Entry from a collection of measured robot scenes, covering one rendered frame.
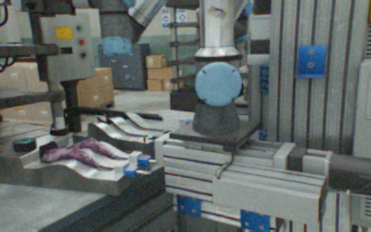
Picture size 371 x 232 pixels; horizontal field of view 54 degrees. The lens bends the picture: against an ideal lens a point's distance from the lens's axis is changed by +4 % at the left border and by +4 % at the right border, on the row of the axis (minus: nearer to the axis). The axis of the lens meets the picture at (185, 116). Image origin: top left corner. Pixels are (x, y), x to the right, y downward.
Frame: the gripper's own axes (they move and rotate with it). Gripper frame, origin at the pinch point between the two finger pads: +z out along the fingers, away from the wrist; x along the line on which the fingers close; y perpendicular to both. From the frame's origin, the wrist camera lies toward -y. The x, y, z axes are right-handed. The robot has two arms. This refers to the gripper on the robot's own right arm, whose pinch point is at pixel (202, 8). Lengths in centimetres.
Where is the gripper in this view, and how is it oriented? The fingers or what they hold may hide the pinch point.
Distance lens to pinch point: 204.5
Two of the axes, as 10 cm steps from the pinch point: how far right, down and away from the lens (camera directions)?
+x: 8.0, -3.0, 5.3
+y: 1.5, 9.4, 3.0
